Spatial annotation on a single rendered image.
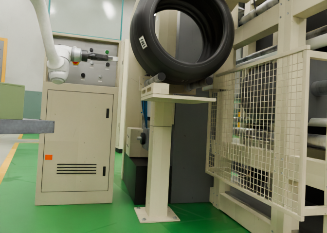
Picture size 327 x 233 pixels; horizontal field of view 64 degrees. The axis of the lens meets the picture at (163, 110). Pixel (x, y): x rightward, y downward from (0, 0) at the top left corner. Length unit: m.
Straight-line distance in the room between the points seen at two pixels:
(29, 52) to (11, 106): 9.65
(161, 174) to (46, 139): 0.87
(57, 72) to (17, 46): 8.90
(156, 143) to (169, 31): 0.78
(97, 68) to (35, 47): 8.46
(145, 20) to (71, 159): 1.17
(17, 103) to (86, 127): 1.23
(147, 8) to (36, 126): 0.88
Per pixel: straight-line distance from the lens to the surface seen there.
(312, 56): 1.24
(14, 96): 0.86
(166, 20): 1.90
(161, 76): 1.41
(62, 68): 1.66
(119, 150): 4.86
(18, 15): 10.82
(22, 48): 10.52
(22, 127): 0.84
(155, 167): 1.80
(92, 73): 2.13
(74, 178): 2.11
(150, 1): 1.48
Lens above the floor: 0.68
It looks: 2 degrees up
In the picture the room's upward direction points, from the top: 3 degrees clockwise
